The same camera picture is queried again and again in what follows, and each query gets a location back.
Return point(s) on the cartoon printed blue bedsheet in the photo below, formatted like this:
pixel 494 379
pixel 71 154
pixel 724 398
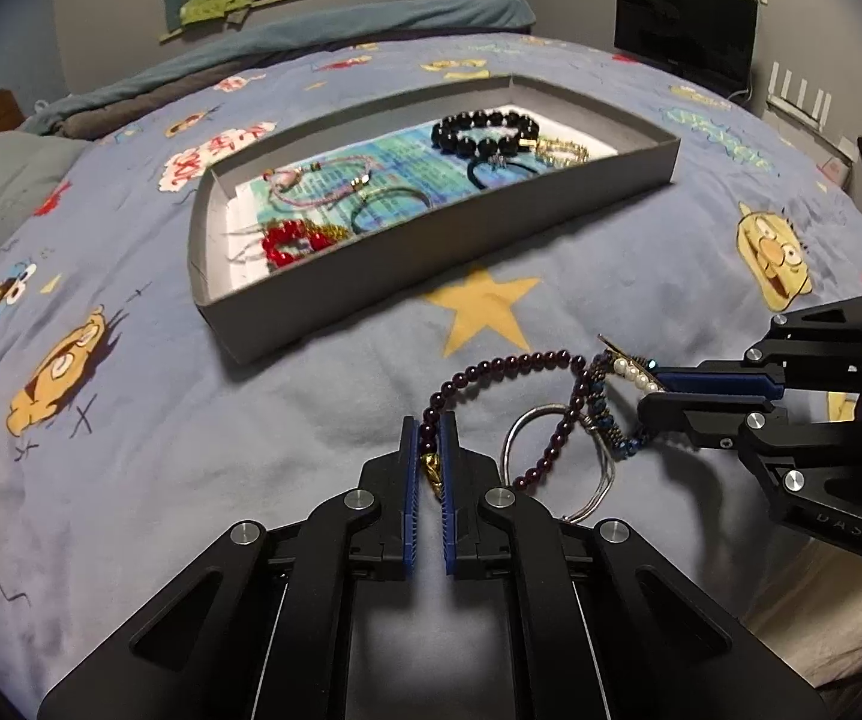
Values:
pixel 176 427

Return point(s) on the printed paper sheet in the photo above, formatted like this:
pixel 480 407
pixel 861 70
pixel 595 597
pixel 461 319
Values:
pixel 408 157

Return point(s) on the black flat monitor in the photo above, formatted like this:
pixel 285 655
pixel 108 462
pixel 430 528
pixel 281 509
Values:
pixel 686 22

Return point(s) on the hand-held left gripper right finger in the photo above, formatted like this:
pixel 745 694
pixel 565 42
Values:
pixel 449 499

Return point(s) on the teal folded blanket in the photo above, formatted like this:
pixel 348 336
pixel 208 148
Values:
pixel 401 15

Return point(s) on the grey cardboard box tray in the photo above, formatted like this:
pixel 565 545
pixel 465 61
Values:
pixel 401 262

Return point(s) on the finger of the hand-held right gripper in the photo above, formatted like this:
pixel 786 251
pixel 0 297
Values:
pixel 715 382
pixel 693 416

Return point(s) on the dark grey folded blanket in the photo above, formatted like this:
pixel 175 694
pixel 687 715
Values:
pixel 116 116

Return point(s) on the silver bangle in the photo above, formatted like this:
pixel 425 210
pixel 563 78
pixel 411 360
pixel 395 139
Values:
pixel 509 439

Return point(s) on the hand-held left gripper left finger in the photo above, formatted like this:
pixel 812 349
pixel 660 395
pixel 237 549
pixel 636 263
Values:
pixel 410 495

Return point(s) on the grey pillow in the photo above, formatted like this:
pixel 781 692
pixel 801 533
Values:
pixel 3 187

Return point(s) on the white router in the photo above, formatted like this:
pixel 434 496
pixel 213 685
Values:
pixel 798 111

